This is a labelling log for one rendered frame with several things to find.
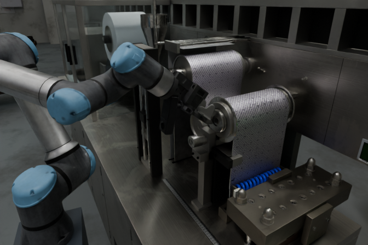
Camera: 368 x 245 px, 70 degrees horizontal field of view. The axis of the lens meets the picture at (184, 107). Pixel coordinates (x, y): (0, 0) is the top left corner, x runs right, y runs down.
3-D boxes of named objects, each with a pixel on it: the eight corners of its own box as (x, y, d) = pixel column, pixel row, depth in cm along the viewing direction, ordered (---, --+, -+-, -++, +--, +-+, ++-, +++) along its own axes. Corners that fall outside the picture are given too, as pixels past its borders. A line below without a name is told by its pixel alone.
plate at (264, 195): (225, 213, 83) (226, 198, 81) (306, 174, 102) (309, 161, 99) (263, 252, 70) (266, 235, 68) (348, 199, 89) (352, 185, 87)
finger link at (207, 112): (225, 113, 80) (206, 99, 75) (215, 129, 80) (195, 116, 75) (219, 110, 82) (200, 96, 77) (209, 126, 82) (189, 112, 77)
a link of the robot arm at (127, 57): (109, 52, 65) (131, 33, 61) (142, 75, 72) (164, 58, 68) (104, 74, 61) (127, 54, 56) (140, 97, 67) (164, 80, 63)
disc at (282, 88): (259, 116, 102) (263, 80, 97) (259, 116, 103) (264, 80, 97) (290, 131, 91) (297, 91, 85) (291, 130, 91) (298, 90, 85)
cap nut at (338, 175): (326, 181, 88) (329, 170, 86) (333, 178, 90) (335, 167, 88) (337, 188, 85) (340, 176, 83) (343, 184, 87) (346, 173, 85)
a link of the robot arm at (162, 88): (151, 93, 64) (139, 85, 71) (164, 101, 67) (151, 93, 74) (168, 68, 64) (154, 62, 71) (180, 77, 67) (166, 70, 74)
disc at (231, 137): (206, 131, 91) (207, 91, 85) (207, 130, 91) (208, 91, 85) (234, 150, 79) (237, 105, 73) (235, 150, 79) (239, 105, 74)
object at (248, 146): (228, 188, 86) (233, 139, 79) (277, 167, 97) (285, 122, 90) (229, 189, 86) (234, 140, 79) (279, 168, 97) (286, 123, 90)
